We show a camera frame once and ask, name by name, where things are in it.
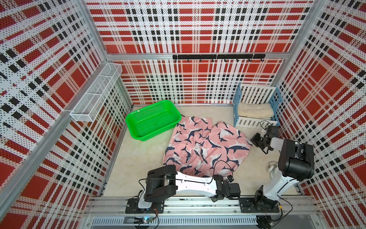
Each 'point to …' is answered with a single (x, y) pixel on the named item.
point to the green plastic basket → (152, 120)
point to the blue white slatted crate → (257, 94)
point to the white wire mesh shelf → (89, 107)
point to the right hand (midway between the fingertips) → (252, 138)
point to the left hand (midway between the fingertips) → (212, 186)
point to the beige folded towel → (264, 110)
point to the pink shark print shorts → (196, 146)
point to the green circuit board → (145, 220)
